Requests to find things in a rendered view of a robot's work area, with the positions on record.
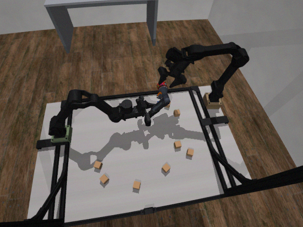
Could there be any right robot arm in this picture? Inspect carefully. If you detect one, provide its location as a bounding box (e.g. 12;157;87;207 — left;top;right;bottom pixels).
165;42;250;102

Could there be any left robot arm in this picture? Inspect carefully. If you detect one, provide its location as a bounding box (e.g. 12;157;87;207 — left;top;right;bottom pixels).
48;89;147;139

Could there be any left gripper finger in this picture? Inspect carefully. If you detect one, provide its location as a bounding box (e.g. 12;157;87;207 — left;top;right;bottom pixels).
149;110;160;118
145;101;155;109

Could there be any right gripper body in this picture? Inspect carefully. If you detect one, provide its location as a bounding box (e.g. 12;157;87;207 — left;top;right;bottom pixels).
158;63;187;84

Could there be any black hose nozzle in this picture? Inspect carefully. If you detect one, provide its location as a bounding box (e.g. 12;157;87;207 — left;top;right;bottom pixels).
150;82;170;111

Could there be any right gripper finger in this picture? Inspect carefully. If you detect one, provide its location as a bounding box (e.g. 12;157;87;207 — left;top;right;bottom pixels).
159;76;166;85
169;78;182;88

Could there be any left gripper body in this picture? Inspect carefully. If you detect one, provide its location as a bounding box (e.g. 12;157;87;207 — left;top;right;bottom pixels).
133;95;151;126

